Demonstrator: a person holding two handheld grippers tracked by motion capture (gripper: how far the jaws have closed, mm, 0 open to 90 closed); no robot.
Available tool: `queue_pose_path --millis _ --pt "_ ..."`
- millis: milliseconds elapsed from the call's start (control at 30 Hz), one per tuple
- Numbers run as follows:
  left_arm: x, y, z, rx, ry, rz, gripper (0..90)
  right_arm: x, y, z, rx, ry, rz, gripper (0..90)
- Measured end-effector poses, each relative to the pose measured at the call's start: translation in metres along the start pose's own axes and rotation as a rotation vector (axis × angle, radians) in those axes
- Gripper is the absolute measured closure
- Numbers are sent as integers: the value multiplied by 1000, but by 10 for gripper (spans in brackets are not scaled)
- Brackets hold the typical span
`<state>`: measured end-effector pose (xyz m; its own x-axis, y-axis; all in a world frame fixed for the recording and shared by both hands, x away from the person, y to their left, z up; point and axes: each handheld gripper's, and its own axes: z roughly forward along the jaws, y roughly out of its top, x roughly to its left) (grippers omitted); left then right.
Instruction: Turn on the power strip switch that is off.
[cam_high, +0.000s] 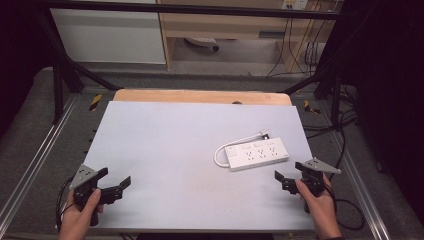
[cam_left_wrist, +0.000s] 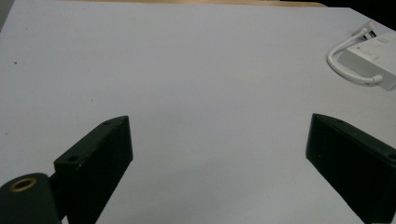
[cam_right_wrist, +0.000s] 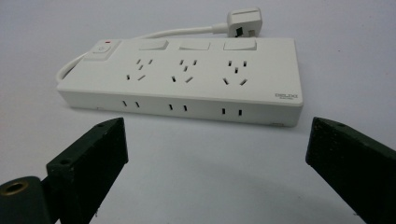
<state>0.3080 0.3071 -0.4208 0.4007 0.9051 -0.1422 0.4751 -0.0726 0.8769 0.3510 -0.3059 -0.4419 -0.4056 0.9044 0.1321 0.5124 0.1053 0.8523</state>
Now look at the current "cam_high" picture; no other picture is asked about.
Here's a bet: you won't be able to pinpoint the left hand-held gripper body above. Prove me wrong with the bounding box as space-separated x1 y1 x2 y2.
68 164 124 228

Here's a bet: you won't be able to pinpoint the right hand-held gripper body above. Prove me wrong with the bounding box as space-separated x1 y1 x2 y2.
282 157 342 215

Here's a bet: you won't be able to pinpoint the white power strip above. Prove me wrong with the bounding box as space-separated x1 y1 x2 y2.
223 136 290 173

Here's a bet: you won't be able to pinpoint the white power cable with plug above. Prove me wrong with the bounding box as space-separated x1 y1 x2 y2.
213 131 271 168

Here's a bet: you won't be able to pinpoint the person's right hand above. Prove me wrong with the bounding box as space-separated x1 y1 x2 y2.
295 174 343 240

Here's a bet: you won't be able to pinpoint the person's left hand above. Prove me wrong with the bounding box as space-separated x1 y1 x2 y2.
59 187 105 240

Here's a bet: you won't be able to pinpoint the pale grey table board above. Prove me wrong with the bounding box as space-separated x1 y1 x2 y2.
55 100 317 233

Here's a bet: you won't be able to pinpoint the yellow black tape marker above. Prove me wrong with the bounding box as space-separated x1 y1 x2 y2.
302 99 322 115
88 93 103 113

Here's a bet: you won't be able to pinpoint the wooden table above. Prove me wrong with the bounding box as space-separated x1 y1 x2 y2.
112 88 294 107

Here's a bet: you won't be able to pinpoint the black curtain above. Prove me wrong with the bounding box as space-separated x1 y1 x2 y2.
0 0 65 135
319 0 424 228

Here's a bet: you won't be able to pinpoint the white cabinet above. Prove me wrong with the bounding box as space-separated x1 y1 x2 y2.
49 7 167 65

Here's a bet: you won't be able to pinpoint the grey office chair base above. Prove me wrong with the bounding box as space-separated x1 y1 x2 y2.
183 36 221 52

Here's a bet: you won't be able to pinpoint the wooden desk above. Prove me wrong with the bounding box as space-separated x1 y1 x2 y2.
156 0 335 73

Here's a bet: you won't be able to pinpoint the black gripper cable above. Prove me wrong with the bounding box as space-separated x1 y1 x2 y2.
327 181 366 232
55 175 76 232

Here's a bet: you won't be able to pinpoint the aluminium floor rail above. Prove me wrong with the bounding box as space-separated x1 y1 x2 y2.
0 94 82 228
329 129 392 240

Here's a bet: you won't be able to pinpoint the black floor cables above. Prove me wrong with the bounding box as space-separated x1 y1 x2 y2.
301 83 360 174

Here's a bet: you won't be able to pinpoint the black hanging cables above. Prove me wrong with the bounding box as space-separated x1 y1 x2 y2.
265 16 332 78

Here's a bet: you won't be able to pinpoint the white wall socket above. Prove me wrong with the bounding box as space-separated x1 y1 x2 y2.
281 0 309 11

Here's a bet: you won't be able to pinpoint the black metal frame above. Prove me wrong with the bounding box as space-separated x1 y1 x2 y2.
33 0 355 126

